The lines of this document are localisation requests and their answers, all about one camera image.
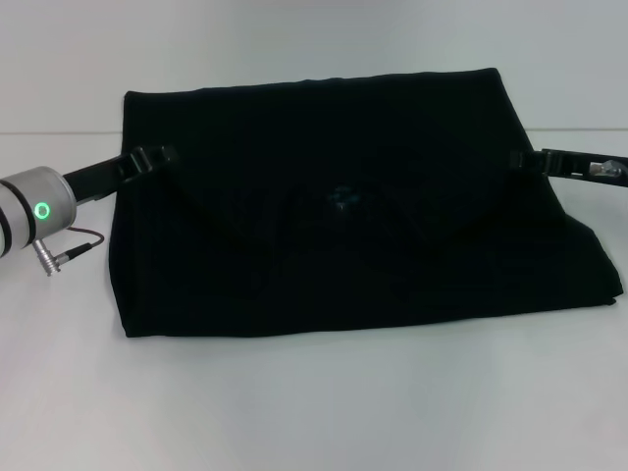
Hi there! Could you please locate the left arm cable with connector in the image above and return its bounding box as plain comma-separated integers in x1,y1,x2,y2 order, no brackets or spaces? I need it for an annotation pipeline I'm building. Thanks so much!
32,226,110,278

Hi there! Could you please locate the black shirt with FREE print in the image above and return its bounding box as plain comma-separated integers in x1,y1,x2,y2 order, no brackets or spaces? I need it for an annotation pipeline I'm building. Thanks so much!
108,66,628,340

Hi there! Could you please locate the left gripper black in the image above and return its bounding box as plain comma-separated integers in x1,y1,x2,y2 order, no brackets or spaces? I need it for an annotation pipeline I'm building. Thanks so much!
61,143,182,204

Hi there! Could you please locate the right arm silver cable connector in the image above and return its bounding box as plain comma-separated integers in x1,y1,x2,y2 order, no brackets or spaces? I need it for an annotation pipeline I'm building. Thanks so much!
588,159,625,182

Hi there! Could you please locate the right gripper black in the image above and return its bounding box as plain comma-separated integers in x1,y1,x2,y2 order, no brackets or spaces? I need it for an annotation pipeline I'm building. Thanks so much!
509,148,628,190

